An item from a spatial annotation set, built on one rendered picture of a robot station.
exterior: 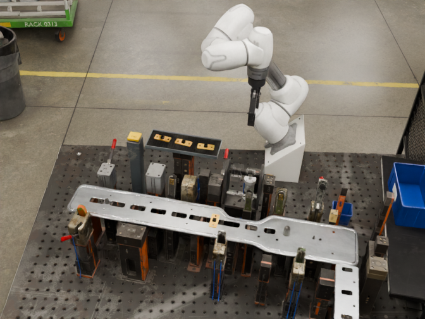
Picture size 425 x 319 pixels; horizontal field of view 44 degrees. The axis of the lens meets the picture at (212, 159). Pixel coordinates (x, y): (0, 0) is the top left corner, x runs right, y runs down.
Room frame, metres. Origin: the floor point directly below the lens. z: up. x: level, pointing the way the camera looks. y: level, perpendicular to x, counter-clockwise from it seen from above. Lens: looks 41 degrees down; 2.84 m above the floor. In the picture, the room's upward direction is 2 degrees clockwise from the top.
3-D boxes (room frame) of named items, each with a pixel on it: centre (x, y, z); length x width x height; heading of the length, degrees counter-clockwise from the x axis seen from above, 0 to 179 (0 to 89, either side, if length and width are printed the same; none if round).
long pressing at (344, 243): (1.67, 0.00, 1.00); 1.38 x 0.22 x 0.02; 80
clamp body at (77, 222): (1.59, 0.59, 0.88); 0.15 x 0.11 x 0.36; 170
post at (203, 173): (1.90, 0.04, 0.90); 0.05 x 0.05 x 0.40; 80
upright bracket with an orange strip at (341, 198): (1.72, -0.61, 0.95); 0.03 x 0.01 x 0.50; 80
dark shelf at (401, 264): (1.71, -0.94, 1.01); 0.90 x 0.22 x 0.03; 170
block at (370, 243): (1.53, -0.74, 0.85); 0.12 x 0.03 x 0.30; 170
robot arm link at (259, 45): (1.89, -0.16, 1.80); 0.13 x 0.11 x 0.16; 113
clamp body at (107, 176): (1.94, 0.53, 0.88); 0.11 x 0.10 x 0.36; 170
